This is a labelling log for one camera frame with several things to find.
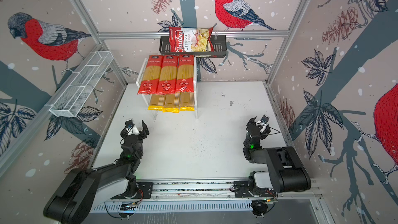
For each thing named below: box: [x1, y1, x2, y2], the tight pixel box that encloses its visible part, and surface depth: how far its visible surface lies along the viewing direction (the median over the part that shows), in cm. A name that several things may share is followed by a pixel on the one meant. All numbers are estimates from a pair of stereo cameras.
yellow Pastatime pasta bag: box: [147, 93, 166, 111], surface depth 88 cm
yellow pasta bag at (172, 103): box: [162, 92, 181, 114], surface depth 87 cm
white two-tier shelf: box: [135, 54, 198, 120], surface depth 81 cm
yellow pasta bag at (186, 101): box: [178, 91, 195, 112], surface depth 87 cm
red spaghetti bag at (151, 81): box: [137, 54, 164, 95], surface depth 77 cm
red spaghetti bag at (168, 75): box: [156, 54, 179, 95], surface depth 77 cm
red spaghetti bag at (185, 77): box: [175, 54, 195, 93], surface depth 78 cm
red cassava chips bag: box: [168, 26, 218, 58], surface depth 89 cm
